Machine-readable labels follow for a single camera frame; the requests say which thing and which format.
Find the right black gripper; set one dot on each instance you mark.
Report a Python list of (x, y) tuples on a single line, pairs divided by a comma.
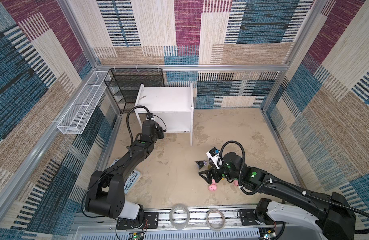
[(214, 172)]

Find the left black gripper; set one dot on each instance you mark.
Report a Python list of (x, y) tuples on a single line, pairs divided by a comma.
[(158, 130)]

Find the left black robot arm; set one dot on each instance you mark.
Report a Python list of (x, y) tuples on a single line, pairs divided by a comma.
[(105, 195)]

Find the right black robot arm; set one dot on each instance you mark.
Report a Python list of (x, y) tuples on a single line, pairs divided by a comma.
[(330, 215)]

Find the white two-tier shelf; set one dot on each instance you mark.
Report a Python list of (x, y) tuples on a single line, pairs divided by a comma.
[(174, 107)]

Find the black purple bat toy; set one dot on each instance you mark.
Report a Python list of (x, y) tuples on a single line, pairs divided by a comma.
[(201, 164)]

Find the colourful children's book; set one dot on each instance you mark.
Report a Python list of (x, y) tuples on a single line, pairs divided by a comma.
[(131, 180)]

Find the clear tape roll right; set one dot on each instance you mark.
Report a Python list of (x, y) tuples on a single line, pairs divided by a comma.
[(215, 220)]

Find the clear tape roll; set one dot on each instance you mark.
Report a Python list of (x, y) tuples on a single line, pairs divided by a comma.
[(215, 220), (179, 216)]

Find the clear tape roll left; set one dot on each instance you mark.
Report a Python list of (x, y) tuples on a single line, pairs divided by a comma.
[(179, 216)]

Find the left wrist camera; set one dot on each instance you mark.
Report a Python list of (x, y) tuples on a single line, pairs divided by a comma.
[(150, 116)]

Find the black wire mesh rack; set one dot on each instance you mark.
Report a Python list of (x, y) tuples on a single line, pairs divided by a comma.
[(124, 84)]

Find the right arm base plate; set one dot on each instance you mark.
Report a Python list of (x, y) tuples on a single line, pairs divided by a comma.
[(249, 218)]

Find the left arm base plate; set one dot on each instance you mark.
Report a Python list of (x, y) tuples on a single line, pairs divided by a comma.
[(149, 220)]

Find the white wire mesh basket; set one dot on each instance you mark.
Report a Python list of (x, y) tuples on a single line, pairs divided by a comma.
[(78, 114)]

